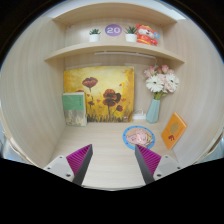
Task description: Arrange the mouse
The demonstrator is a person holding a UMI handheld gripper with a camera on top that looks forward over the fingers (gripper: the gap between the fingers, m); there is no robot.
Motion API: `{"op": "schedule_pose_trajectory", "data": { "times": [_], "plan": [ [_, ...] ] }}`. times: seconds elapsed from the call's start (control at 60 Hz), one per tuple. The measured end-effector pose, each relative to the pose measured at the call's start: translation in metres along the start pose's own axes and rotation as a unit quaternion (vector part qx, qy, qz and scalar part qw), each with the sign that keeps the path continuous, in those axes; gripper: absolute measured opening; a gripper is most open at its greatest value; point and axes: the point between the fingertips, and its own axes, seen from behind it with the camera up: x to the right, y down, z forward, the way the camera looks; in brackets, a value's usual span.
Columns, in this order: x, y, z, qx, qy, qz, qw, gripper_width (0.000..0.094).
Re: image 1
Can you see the round blue-rimmed cartoon mouse pad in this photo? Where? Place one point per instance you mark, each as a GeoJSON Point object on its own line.
{"type": "Point", "coordinates": [126, 141]}

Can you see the orange book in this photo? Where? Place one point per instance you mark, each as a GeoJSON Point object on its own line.
{"type": "Point", "coordinates": [173, 131]}

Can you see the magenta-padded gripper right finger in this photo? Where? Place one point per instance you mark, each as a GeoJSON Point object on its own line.
{"type": "Point", "coordinates": [166, 165]}

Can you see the white power strip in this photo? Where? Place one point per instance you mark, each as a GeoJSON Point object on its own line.
{"type": "Point", "coordinates": [140, 117]}

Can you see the pale teal vase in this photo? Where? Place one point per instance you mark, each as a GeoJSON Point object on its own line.
{"type": "Point", "coordinates": [153, 113]}

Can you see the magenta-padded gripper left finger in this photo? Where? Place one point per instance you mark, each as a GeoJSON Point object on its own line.
{"type": "Point", "coordinates": [60, 166]}

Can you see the yellow poppy flower painting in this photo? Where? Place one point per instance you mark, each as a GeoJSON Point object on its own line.
{"type": "Point", "coordinates": [106, 80]}

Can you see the wooden shelf with decorations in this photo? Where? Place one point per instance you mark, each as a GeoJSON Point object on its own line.
{"type": "Point", "coordinates": [113, 48]}

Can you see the pink and white flower bouquet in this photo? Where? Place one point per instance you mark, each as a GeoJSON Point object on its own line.
{"type": "Point", "coordinates": [161, 81]}

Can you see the green and beige book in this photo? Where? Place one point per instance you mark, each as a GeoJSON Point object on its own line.
{"type": "Point", "coordinates": [74, 106]}

